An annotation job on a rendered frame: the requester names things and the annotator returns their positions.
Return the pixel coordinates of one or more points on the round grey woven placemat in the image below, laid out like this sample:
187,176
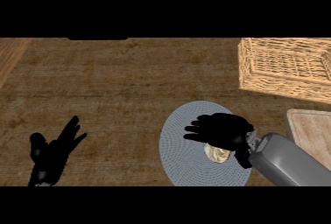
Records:
190,163

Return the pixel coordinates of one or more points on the pale wooden cutting board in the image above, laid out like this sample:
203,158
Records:
313,134

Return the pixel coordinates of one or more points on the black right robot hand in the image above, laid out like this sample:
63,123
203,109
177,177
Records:
224,131

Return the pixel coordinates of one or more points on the tan wicker basket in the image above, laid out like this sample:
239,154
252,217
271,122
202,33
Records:
285,67

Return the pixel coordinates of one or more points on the cream frosted cupcake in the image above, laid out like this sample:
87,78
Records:
218,155

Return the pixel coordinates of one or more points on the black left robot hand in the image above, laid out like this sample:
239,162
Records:
53,154

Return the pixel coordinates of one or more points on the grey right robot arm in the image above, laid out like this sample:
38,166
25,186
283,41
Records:
285,163

